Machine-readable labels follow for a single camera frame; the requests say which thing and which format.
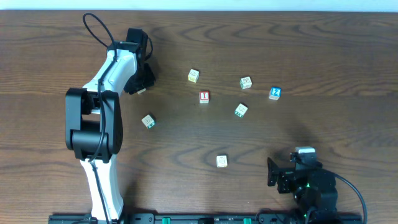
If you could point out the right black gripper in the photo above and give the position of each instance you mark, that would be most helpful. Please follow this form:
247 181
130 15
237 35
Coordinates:
273 171

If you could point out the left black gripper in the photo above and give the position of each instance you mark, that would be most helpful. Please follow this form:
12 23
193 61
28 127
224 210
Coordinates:
143 82

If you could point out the red letter I block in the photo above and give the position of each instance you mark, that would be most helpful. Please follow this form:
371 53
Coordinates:
204 97

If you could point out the red letter A block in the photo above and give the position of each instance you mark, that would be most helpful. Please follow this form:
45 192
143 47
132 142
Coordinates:
142 91

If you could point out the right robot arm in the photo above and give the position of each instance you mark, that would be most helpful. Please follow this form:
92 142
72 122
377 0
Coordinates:
313 189

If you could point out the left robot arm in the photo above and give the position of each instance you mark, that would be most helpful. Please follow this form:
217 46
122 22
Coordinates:
94 126

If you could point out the green block left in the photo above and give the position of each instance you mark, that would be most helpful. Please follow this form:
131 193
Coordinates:
148 121

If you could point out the yellow-edged wooden block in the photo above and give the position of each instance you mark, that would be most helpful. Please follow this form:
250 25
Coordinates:
193 75

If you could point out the plain wooden block front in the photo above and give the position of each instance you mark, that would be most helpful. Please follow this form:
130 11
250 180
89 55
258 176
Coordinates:
221 161

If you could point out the green block centre right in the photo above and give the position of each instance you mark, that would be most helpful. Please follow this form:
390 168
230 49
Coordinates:
241 110

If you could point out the blue number 2 block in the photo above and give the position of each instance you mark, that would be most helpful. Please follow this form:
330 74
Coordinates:
275 93

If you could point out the green picture block upper right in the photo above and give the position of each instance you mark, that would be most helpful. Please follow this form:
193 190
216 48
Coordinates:
245 83

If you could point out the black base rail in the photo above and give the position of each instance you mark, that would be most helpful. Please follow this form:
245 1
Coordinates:
149 218

